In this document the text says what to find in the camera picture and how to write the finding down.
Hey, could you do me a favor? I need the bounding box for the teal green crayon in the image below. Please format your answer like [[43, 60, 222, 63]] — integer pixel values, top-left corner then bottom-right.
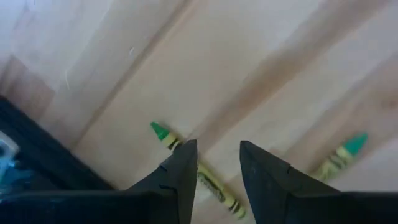
[[310, 133, 369, 182]]

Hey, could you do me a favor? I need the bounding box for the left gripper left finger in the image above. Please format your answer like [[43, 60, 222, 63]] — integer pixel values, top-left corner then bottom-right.
[[0, 139, 198, 224]]

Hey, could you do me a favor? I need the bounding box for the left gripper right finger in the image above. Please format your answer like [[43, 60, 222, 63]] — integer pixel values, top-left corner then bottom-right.
[[239, 140, 398, 224]]

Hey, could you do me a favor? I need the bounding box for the light green crayon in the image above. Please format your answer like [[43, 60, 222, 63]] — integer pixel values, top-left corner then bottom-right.
[[150, 121, 247, 220]]

